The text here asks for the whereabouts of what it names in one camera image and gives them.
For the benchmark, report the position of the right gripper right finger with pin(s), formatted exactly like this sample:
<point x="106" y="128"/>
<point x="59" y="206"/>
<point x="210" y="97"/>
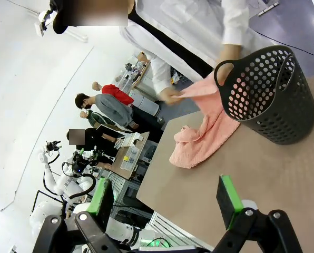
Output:
<point x="229" y="203"/>

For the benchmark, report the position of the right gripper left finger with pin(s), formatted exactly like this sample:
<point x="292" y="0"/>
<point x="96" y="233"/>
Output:
<point x="101" y="200"/>

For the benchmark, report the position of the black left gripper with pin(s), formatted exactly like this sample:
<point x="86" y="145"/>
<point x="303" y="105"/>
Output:
<point x="79" y="164"/>

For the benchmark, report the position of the pink herringbone towel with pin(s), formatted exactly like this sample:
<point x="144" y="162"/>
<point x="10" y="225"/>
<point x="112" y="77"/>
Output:
<point x="194" y="147"/>

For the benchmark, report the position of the slim white background robot arm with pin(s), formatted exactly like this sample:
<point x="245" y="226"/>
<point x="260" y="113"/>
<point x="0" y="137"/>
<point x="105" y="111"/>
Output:
<point x="47" y="174"/>

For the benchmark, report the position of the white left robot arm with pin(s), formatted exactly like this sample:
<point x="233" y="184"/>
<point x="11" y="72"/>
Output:
<point x="49" y="218"/>

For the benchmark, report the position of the person's right forearm white sleeve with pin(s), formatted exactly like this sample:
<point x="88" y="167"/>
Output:
<point x="159" y="71"/>

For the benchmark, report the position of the person's left forearm white sleeve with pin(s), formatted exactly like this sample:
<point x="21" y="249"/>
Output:
<point x="236" y="21"/>

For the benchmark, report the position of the person's right hand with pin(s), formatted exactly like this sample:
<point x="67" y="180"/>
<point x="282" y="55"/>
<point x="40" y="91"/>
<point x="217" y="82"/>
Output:
<point x="168" y="97"/>

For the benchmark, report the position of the person's left hand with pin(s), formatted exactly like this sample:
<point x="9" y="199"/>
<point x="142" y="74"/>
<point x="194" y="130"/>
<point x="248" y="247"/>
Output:
<point x="232" y="51"/>

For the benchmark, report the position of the seated bystander in black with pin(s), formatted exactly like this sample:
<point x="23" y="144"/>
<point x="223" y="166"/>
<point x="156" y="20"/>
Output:
<point x="96" y="137"/>

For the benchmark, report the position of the clear plastic organiser box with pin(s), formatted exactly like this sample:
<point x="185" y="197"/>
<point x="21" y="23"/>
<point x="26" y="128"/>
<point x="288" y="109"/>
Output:
<point x="129" y="158"/>

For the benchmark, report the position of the bystander in grey hoodie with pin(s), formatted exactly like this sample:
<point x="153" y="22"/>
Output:
<point x="112" y="108"/>

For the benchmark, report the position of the wooden background work table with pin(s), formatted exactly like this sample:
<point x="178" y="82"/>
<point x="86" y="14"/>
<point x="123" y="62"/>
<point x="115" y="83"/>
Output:
<point x="143" y="142"/>

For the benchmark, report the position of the white cylindrical air purifier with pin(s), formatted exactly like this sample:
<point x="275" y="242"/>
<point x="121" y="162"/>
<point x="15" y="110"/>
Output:
<point x="146" y="104"/>

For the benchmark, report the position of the black perforated plastic basket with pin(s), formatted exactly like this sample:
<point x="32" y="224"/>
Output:
<point x="283" y="110"/>

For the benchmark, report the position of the cluttered wooden shelf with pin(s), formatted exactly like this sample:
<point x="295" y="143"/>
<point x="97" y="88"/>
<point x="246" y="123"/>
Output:
<point x="136" y="71"/>

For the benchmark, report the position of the white mounted lamp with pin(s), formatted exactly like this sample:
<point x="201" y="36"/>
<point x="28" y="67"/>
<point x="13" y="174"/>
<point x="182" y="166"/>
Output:
<point x="44" y="22"/>

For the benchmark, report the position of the person in white shirt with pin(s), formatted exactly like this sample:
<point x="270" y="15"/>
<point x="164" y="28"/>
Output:
<point x="178" y="23"/>

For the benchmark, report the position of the aluminium table frame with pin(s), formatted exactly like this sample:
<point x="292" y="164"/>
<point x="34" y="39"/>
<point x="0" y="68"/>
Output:
<point x="167" y="229"/>

